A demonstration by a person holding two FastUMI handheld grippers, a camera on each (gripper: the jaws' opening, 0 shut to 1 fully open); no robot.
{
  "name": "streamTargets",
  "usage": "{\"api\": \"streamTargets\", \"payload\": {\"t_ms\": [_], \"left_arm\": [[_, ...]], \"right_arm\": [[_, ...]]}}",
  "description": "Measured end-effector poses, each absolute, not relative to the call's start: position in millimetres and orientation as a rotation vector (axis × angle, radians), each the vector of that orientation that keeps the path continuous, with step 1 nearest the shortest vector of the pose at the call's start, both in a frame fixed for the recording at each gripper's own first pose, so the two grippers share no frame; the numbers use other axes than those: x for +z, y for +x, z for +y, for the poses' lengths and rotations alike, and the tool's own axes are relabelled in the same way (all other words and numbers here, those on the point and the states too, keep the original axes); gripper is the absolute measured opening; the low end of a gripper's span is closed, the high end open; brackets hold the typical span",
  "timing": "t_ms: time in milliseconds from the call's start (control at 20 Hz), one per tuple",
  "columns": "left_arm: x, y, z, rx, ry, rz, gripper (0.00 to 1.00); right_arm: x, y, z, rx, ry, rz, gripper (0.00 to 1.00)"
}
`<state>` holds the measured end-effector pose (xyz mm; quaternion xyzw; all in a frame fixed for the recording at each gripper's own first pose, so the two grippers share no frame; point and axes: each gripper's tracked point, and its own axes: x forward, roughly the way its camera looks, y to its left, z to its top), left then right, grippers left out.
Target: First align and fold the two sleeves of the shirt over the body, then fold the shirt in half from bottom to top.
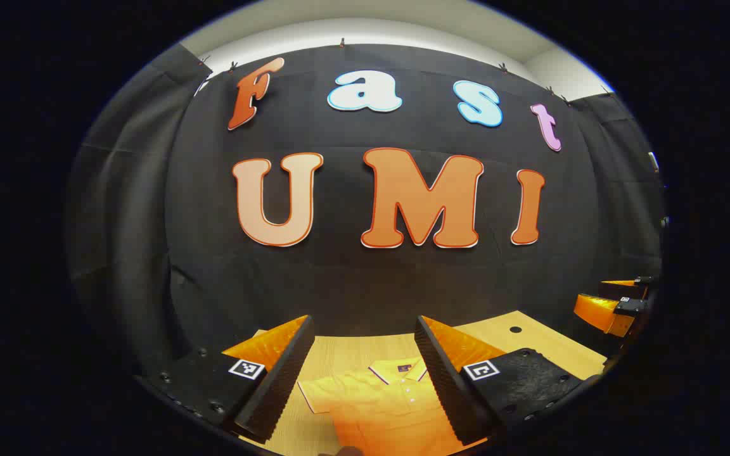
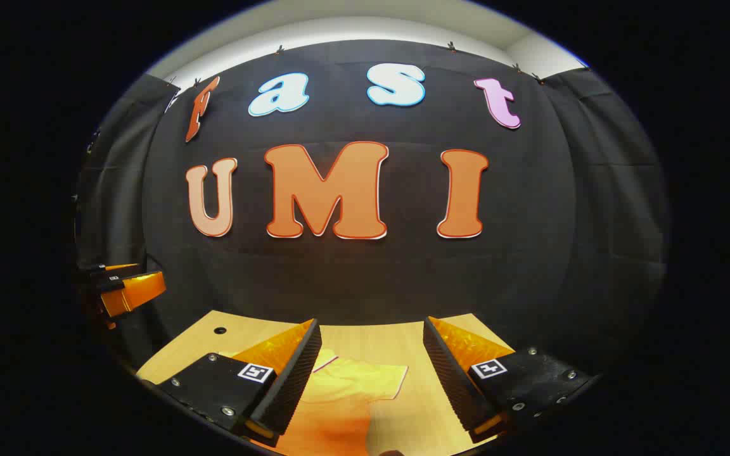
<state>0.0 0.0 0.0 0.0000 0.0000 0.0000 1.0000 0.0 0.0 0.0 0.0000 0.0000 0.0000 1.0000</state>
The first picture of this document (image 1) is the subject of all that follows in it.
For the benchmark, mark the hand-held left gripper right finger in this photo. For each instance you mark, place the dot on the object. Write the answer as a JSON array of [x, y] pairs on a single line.
[[444, 386]]

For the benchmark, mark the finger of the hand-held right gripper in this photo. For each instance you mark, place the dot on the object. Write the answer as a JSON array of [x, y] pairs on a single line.
[[631, 290], [596, 311]]

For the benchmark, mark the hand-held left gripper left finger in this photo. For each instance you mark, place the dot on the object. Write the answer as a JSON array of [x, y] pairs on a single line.
[[279, 386]]

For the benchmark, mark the orange T-shirt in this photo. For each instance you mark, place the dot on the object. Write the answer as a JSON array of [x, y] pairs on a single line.
[[377, 405]]

